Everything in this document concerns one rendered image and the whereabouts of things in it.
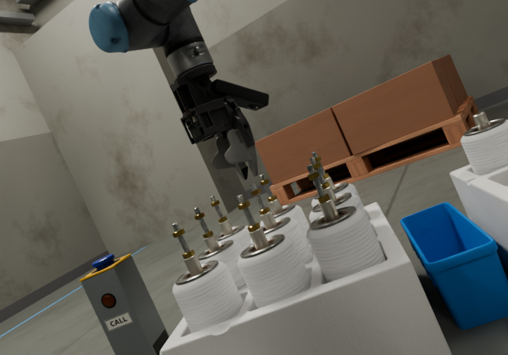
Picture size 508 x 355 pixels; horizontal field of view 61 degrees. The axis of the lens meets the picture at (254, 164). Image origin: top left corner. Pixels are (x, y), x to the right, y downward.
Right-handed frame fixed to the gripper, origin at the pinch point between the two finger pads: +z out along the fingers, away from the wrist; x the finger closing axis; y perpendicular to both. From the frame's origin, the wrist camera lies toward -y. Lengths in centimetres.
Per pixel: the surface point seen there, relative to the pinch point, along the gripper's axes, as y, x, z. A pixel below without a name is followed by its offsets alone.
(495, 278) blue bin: -15.6, 26.9, 30.0
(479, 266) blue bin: -14.5, 26.0, 27.3
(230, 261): 10.1, -2.9, 13.5
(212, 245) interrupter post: 10.4, -6.7, 10.0
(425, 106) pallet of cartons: -142, -65, 12
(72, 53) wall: -68, -307, -141
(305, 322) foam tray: 12.1, 16.8, 21.6
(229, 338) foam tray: 20.4, 9.1, 20.1
